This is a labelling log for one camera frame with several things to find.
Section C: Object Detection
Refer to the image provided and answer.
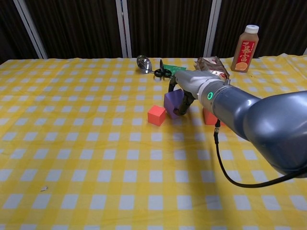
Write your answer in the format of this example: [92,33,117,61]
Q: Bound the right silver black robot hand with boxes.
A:
[167,69,218,117]

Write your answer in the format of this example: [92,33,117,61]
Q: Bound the purple foam cube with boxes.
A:
[164,89,185,120]

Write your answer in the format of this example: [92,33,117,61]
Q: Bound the small orange-red foam cube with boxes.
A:
[147,104,167,127]

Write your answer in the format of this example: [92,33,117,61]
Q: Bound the green plastic packet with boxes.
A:
[164,63,188,73]

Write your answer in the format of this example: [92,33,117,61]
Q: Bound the shiny foil snack packet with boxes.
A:
[194,56,231,80]

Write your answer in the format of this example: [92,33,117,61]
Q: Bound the large orange-red foam cube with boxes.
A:
[202,107,226,126]

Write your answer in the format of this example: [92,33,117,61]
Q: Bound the metal ladle black grip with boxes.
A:
[136,54,177,79]

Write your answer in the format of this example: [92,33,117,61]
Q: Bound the brown juice bottle white cap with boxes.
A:
[230,24,260,73]

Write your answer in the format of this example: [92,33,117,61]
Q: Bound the yellow white checkered tablecloth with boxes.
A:
[0,54,307,230]

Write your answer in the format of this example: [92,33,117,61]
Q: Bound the black handled scissors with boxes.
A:
[153,59,173,79]

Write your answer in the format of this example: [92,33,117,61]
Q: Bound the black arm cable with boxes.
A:
[214,119,296,188]

